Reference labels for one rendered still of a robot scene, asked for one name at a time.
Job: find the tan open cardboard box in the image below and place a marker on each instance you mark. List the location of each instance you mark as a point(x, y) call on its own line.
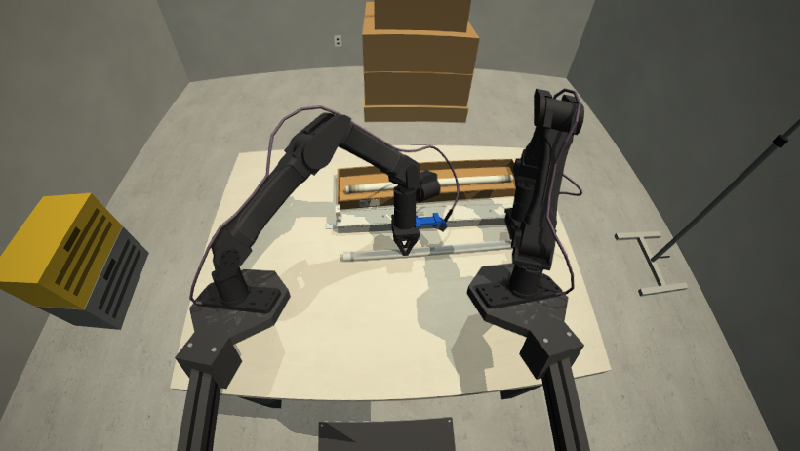
point(463, 168)

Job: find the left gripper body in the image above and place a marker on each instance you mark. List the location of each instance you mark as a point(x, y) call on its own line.
point(406, 224)

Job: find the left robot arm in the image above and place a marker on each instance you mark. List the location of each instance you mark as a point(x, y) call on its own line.
point(233, 245)

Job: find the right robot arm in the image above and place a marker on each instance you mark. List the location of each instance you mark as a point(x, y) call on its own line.
point(534, 240)

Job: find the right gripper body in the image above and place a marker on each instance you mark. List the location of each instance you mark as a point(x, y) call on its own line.
point(514, 218)

